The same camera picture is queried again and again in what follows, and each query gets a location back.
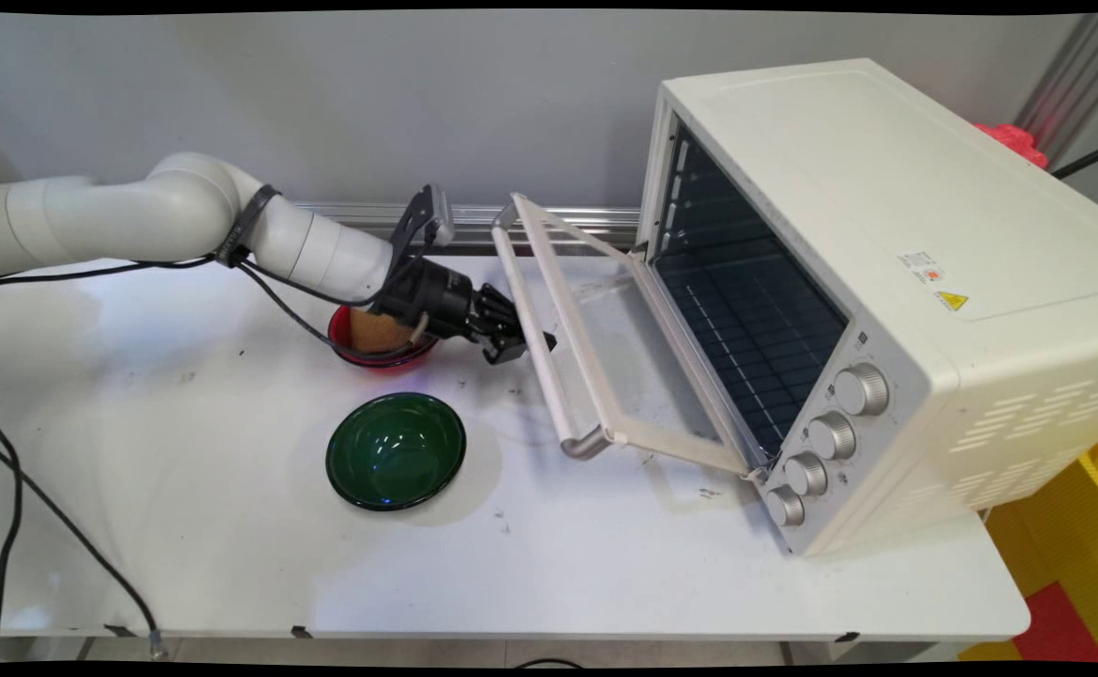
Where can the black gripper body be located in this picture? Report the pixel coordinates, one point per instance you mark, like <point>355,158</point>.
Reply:
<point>436,301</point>

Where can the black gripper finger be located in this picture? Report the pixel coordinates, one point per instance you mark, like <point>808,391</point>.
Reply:
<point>504,350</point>
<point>497,308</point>

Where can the white glass oven door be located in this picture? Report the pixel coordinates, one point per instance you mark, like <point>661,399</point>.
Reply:
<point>605,376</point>

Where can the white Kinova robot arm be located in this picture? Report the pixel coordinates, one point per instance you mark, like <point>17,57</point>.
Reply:
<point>164,212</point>

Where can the brown bread slice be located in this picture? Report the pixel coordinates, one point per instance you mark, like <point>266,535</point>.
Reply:
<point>375,331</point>

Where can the red bowl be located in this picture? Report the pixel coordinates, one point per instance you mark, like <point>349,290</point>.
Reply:
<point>389,362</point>

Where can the dark green bowl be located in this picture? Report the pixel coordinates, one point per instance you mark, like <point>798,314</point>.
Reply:
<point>397,451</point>

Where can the large silver oven knob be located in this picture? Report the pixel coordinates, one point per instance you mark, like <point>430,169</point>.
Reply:
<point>862,389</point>

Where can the white oven label sticker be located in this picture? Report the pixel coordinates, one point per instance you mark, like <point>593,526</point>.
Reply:
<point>921,267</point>

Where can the yellow warning sticker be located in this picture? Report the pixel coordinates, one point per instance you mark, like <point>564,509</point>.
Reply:
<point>952,301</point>

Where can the white toaster oven body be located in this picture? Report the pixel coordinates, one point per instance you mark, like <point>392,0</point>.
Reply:
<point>934,188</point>

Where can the yellow floor mat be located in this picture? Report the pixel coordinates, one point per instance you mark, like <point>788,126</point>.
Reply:
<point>1066,527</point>

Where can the red floor mat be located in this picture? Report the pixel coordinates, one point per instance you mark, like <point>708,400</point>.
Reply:
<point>1061,630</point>

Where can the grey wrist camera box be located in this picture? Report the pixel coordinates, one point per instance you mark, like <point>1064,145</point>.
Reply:
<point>431,216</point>

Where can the horizontal aluminium rail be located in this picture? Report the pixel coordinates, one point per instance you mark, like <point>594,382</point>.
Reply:
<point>474,221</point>

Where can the red plastic bracket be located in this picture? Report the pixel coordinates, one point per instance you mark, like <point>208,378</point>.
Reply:
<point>1014,146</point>

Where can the upright aluminium post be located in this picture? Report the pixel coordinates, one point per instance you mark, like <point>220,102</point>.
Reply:
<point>1075,75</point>

